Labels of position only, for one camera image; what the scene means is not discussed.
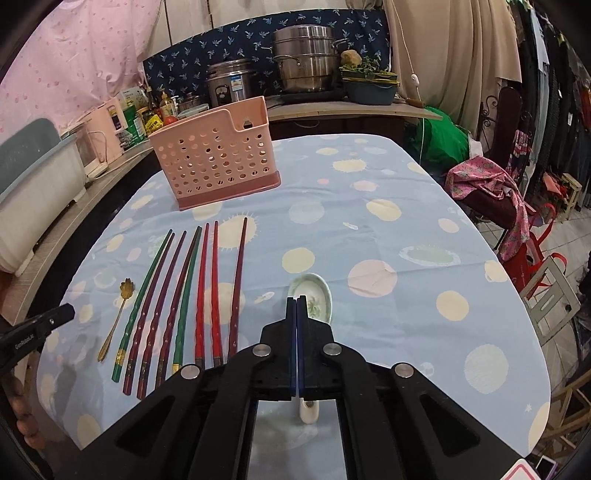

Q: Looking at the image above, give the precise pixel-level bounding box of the bright red chopstick left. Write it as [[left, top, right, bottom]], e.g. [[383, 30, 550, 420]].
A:
[[194, 223, 209, 370]]

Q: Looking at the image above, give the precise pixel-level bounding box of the silver rice cooker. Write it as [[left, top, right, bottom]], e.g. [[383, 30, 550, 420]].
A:
[[206, 59, 256, 107]]

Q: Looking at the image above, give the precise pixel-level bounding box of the clear food container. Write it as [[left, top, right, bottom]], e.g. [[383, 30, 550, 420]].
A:
[[177, 103, 209, 120]]

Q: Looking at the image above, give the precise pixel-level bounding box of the green chopstick gold band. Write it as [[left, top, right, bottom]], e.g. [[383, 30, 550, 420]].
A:
[[171, 226, 202, 373]]

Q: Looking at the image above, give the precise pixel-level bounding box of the dark red chopstick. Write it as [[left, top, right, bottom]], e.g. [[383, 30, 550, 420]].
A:
[[155, 226, 201, 387], [121, 232, 177, 397], [136, 231, 186, 400]]

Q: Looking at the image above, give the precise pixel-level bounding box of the pink electric kettle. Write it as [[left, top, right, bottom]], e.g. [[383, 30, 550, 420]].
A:
[[75, 97, 127, 179]]

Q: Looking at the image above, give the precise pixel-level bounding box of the stainless steel steamer pot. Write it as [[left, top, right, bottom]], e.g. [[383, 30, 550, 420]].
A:
[[273, 24, 346, 94]]

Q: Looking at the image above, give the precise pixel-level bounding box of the green plastic bag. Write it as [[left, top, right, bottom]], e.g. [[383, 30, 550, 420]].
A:
[[410, 106, 470, 173]]

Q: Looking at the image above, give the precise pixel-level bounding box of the white ceramic soup spoon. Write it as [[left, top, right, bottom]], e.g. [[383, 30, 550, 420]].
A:
[[287, 273, 332, 425]]

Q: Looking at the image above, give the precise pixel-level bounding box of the blue planet pattern tablecloth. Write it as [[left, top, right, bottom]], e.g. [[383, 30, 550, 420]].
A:
[[36, 135, 550, 454]]

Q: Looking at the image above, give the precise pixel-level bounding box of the oil bottle yellow cap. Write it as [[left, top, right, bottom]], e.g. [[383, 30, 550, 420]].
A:
[[160, 92, 176, 119]]

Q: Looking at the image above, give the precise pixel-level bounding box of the dark maroon chopstick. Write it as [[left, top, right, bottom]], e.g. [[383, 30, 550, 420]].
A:
[[228, 217, 247, 359]]

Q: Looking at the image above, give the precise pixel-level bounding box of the pink perforated utensil holder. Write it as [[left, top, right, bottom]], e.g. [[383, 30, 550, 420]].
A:
[[149, 96, 280, 211]]

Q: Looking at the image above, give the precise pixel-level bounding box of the dark blue vegetable basin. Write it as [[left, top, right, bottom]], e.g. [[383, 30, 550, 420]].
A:
[[341, 70, 400, 106]]

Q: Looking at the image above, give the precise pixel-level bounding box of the pink spotted sheet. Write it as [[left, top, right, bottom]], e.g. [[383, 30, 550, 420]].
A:
[[1, 0, 160, 140]]

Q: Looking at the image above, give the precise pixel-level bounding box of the navy floral backsplash cloth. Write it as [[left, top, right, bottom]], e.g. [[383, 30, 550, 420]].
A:
[[143, 9, 390, 97]]

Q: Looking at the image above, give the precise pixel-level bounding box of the beige hanging curtain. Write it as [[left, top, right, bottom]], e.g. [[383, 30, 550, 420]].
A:
[[345, 0, 523, 139]]

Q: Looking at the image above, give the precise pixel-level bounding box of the yellow snack packet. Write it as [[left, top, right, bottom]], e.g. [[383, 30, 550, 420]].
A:
[[143, 112, 164, 135]]

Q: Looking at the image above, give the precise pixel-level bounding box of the gold flower spoon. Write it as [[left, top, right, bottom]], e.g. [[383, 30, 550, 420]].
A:
[[97, 278, 134, 363]]

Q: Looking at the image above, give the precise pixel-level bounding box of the pink floral cloth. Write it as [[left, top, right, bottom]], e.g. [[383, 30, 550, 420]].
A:
[[445, 156, 530, 262]]

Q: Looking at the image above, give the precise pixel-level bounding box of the white plastic storage bin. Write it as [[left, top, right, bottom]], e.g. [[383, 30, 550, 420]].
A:
[[1, 118, 86, 276]]

